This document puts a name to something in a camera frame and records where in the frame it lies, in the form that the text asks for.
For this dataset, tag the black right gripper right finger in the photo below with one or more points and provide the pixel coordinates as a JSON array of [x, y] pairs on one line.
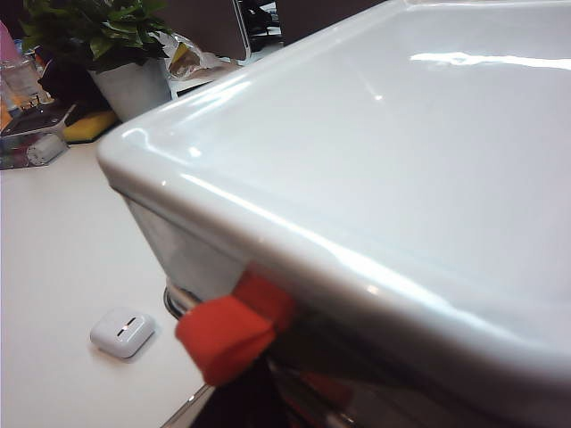
[[265, 401]]

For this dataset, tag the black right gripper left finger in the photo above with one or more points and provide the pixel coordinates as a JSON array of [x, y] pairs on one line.
[[227, 408]]

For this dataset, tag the white earphone case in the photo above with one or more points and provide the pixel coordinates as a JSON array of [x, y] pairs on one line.
[[122, 332]]

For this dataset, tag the yellow sponge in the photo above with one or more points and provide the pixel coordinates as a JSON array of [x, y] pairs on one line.
[[87, 127]]

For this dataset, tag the white cylinder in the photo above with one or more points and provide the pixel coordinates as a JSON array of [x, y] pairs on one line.
[[44, 149]]

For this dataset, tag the grey white plant pot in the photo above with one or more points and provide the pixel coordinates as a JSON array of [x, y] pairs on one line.
[[134, 89]]

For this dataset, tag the crumpled clear plastic bag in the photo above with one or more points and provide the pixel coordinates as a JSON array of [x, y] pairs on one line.
[[196, 58]]

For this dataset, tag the black lumpy object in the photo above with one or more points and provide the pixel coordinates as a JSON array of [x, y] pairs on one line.
[[67, 84]]

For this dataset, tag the clear glass container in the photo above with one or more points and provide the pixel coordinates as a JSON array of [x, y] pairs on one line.
[[20, 80]]

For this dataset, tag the green leafy plant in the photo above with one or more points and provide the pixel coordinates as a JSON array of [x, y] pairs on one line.
[[111, 27]]

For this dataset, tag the pink bottle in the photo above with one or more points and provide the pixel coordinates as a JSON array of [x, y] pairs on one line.
[[6, 53]]

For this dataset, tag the white plastic drawer cabinet frame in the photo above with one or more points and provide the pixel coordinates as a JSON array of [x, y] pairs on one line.
[[357, 178]]

